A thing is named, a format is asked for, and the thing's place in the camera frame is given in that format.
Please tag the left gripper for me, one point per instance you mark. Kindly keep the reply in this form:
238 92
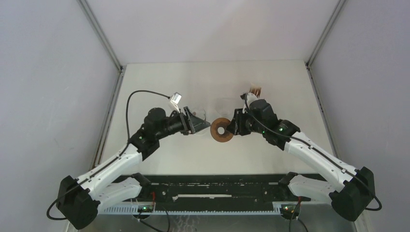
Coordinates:
197 124

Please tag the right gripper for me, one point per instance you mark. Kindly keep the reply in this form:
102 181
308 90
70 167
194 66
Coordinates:
236 126

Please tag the clear glass ribbed dripper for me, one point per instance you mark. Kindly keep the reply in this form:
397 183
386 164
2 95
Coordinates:
225 107

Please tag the glass carafe with wooden collar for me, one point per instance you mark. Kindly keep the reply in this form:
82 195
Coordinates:
200 113

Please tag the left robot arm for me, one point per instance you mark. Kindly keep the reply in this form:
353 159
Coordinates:
81 199

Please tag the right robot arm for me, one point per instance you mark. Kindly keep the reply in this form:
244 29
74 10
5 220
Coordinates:
347 189

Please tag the orange coffee filter box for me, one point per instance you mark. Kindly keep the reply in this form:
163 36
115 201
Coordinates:
255 90

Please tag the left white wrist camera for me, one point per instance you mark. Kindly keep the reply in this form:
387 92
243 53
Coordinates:
174 101

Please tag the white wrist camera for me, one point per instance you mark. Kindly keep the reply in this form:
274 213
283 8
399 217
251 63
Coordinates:
174 101
248 98

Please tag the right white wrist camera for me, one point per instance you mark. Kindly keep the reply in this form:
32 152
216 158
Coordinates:
248 98

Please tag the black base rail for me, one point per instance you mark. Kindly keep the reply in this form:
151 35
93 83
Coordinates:
216 193

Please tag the left aluminium frame post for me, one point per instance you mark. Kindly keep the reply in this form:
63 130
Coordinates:
110 70

